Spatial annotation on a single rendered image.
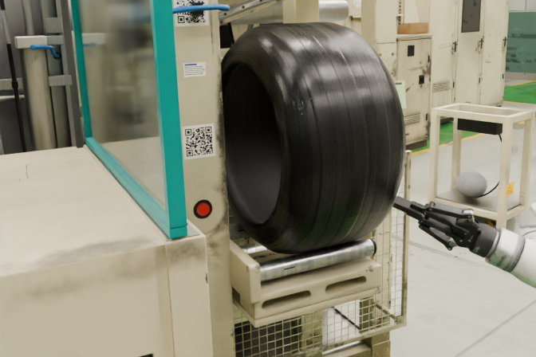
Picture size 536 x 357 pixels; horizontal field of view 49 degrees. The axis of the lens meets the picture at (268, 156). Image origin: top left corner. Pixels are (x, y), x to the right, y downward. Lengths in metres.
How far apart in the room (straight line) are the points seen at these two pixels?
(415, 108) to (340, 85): 5.26
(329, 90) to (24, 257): 0.80
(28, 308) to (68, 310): 0.04
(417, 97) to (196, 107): 5.34
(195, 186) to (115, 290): 0.75
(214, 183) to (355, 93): 0.38
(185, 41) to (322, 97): 0.32
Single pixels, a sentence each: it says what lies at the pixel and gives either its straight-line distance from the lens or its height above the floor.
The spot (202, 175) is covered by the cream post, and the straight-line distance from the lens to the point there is 1.34.
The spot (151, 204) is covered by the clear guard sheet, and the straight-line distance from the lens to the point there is 0.69.
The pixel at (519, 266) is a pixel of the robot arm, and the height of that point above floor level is 0.93.
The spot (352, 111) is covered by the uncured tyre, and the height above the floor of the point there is 1.29.
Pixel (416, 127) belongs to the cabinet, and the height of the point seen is 0.26.
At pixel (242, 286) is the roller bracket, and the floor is 0.88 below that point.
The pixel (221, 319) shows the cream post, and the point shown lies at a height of 0.77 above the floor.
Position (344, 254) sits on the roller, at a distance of 1.48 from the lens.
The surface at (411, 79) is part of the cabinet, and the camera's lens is 6.41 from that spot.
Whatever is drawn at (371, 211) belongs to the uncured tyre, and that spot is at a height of 1.04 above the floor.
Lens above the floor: 1.49
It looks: 14 degrees down
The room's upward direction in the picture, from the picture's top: 2 degrees counter-clockwise
